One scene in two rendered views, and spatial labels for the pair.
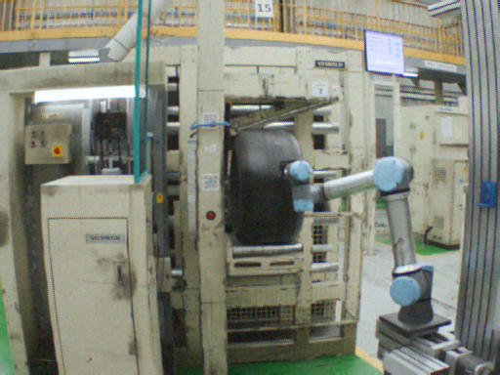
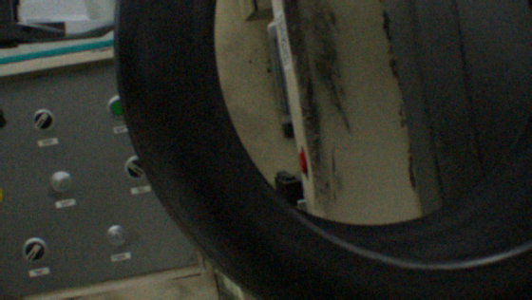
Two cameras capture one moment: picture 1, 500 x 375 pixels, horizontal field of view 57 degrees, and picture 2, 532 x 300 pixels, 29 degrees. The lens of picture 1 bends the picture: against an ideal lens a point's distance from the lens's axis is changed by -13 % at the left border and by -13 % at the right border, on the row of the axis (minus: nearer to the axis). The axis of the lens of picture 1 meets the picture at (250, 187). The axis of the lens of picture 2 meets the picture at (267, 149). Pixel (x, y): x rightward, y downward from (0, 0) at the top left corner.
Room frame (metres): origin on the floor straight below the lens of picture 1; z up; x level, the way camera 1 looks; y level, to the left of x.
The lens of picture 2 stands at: (2.51, -1.12, 1.15)
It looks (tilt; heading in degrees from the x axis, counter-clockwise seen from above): 3 degrees down; 93
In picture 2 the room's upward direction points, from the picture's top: 10 degrees counter-clockwise
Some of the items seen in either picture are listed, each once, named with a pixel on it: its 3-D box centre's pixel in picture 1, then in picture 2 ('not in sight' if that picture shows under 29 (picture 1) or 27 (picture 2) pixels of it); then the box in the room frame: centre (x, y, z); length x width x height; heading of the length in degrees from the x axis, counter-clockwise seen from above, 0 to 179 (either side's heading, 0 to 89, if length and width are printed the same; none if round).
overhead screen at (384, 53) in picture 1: (384, 53); not in sight; (6.40, -1.73, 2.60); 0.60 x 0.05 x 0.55; 108
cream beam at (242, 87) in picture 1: (274, 88); not in sight; (2.92, -0.14, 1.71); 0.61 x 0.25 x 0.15; 98
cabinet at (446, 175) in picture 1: (462, 201); not in sight; (6.79, -3.02, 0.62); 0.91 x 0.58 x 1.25; 108
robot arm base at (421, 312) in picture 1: (416, 306); not in sight; (1.87, -0.66, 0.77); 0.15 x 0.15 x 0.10
